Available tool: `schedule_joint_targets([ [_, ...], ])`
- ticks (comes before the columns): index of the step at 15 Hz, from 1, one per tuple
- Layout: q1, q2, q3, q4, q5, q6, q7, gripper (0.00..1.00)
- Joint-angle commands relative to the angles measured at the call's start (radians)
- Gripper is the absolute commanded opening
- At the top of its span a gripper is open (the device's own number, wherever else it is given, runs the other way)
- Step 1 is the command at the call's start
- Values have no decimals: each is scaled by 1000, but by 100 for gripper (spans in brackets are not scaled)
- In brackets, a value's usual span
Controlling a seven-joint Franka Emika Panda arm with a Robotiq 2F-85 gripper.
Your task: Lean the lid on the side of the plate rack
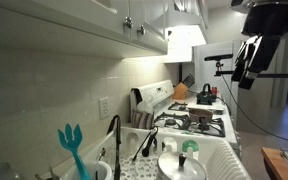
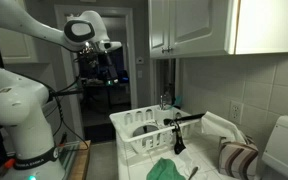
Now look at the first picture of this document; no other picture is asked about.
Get wooden knife block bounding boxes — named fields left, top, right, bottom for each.
left=172, top=74, right=195, bottom=100

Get white utensil holder cup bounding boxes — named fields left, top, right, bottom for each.
left=61, top=161, right=113, bottom=180

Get wooden table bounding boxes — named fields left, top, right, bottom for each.
left=261, top=147, right=288, bottom=180

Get brown pot on stove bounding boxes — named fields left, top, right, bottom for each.
left=189, top=109, right=213, bottom=123

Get white gas stove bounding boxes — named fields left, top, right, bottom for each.
left=130, top=80, right=242, bottom=157

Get black ladle utensil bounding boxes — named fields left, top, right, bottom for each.
left=132, top=127, right=158, bottom=161

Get white refrigerator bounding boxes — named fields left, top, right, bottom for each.
left=194, top=40, right=241, bottom=110

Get red object behind kettle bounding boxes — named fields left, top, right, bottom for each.
left=211, top=87, right=218, bottom=96

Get white plastic dish rack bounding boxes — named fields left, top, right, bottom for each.
left=83, top=126, right=252, bottom=180

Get white range hood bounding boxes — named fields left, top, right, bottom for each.
left=161, top=0, right=207, bottom=63

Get black cable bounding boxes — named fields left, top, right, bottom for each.
left=217, top=64, right=288, bottom=144

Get white upper cabinets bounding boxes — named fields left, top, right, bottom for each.
left=0, top=0, right=167, bottom=58

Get black camera on stand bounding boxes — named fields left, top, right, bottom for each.
left=204, top=54, right=234, bottom=76

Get silver pot lid black knob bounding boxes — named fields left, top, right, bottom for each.
left=157, top=152, right=207, bottom=180

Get teal plastic pasta fork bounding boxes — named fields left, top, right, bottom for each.
left=57, top=124, right=91, bottom=180

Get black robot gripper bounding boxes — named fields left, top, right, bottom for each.
left=231, top=0, right=288, bottom=90

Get green white round object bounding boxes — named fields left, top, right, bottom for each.
left=182, top=140, right=199, bottom=156

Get dark green tea kettle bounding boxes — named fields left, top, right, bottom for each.
left=197, top=83, right=217, bottom=105

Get white wall power outlet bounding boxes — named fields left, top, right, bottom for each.
left=99, top=97, right=109, bottom=119

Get striped dish towel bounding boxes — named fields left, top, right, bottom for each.
left=131, top=110, right=154, bottom=129

